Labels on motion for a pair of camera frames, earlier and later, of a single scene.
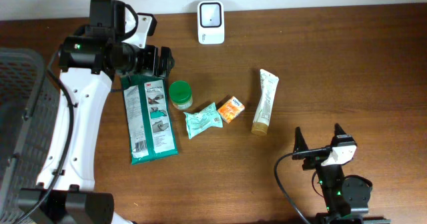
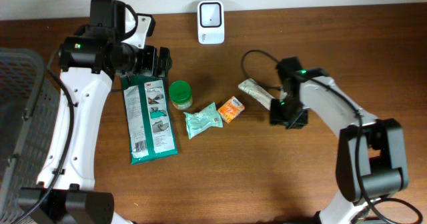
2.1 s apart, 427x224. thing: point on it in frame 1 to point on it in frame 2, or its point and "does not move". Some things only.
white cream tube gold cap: (269, 82) to (257, 91)
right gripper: (299, 145) to (289, 123)
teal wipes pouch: (198, 122) does not move
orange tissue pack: (231, 110) does not move
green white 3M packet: (151, 127) does not move
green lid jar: (181, 95) does not move
